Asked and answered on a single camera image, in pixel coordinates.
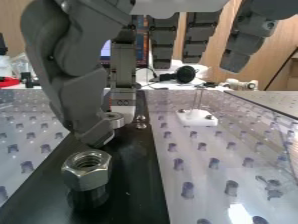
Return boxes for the dark grey five-finger robot hand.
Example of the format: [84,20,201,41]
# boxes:
[19,0,298,149]

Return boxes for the red tray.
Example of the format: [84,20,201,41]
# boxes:
[0,76,21,88]

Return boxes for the computer screen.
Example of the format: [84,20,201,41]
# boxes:
[100,14,150,66]

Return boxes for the small round-head metal screw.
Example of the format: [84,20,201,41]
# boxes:
[133,114,149,130]

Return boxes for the black headphones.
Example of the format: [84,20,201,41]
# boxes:
[158,64,200,84]

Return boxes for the large steel hex nut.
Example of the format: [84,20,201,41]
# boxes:
[60,149,113,194]

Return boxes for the black plate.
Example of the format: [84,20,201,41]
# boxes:
[0,89,173,224]

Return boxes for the small white jointed device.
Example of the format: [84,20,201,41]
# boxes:
[220,78,261,92]

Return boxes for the thin metal wire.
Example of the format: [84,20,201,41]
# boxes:
[192,83,206,118]

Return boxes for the small white mount block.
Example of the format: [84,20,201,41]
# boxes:
[174,108,220,128]

